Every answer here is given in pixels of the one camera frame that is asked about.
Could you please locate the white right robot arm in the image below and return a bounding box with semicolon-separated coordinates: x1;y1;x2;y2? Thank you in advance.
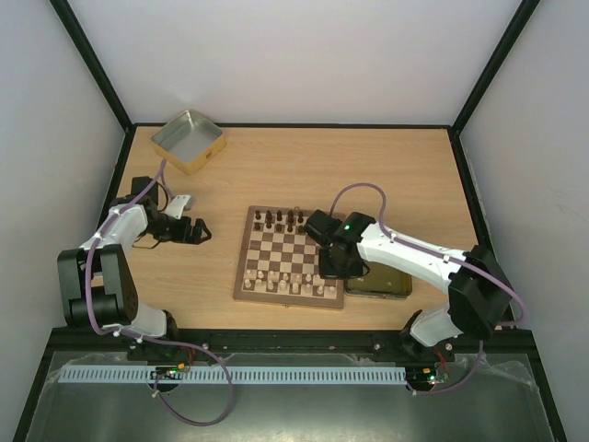
304;210;521;361

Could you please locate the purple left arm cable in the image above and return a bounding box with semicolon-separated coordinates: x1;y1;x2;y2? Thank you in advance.
86;158;236;427

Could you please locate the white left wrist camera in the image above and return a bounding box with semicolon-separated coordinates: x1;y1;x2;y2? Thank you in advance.
164;194;194;219

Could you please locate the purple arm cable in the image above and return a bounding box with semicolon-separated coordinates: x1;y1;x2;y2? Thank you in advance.
331;183;528;397
86;158;236;427

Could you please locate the wooden chess board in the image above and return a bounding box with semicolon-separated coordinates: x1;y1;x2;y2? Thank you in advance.
233;205;344;310

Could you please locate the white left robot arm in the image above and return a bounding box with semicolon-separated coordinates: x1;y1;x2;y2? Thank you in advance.
57;176;212;341

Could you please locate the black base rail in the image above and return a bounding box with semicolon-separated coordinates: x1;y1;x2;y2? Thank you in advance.
128;327;456;365

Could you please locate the gold tin lid tray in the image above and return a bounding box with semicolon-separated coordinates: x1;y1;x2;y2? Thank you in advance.
344;262;412;299

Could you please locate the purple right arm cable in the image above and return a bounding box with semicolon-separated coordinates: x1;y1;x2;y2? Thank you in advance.
331;183;528;397

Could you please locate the empty gold tin box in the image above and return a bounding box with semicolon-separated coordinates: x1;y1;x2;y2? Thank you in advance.
151;109;226;175

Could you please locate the white slotted cable duct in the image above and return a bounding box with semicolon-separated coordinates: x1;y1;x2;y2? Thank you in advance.
58;365;406;385

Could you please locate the dark chess pieces row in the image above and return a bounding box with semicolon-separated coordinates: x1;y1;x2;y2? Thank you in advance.
251;209;310;234

